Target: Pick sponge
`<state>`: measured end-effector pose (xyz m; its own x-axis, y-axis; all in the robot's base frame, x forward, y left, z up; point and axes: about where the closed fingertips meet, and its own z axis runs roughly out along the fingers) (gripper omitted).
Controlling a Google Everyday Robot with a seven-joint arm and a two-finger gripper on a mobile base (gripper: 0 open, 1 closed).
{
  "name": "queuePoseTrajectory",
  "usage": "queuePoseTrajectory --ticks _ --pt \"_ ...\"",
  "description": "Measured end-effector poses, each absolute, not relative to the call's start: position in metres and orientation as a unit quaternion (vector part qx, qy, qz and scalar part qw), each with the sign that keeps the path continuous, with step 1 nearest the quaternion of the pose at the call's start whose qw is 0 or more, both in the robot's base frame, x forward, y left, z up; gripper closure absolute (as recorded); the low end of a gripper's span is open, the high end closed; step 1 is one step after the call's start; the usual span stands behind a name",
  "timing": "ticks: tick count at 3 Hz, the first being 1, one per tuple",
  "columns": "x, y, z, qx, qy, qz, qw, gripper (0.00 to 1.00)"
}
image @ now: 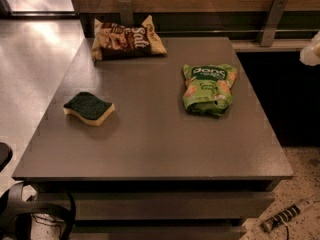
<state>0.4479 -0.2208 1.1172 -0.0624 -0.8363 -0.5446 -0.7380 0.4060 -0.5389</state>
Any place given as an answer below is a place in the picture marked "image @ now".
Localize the white power strip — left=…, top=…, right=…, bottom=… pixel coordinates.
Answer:
left=261, top=199, right=314, bottom=233

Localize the left metal bracket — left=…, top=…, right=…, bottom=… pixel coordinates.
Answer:
left=118, top=0, right=134, bottom=26

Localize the green and yellow sponge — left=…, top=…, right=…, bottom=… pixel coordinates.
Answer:
left=63, top=92, right=115, bottom=127

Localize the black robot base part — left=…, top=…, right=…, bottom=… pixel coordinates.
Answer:
left=0, top=182, right=76, bottom=240

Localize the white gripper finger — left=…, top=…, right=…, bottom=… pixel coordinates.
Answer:
left=300, top=31, right=320, bottom=66

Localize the green snack bag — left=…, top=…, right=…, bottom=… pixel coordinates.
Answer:
left=182, top=64, right=237, bottom=117

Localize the metal bracket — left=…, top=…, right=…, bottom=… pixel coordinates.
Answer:
left=257, top=0, right=288, bottom=47
left=118, top=0, right=134, bottom=26

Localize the grey table with drawers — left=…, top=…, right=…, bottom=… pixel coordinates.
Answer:
left=13, top=38, right=293, bottom=240

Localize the brown salt chips bag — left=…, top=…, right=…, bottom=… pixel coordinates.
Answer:
left=91, top=15, right=167, bottom=61

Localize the right metal bracket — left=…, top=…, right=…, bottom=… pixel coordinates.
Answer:
left=257, top=0, right=288, bottom=47

